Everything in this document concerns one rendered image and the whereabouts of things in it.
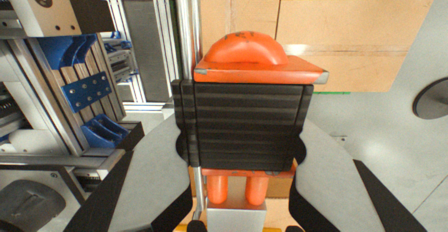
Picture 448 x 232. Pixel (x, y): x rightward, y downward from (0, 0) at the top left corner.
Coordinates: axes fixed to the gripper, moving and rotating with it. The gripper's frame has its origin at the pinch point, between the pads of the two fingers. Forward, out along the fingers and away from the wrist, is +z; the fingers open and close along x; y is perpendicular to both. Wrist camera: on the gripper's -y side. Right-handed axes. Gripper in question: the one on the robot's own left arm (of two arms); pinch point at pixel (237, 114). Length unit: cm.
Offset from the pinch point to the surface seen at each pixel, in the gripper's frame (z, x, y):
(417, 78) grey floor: 123, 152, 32
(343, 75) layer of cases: 67, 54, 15
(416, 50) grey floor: 123, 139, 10
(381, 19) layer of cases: 67, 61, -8
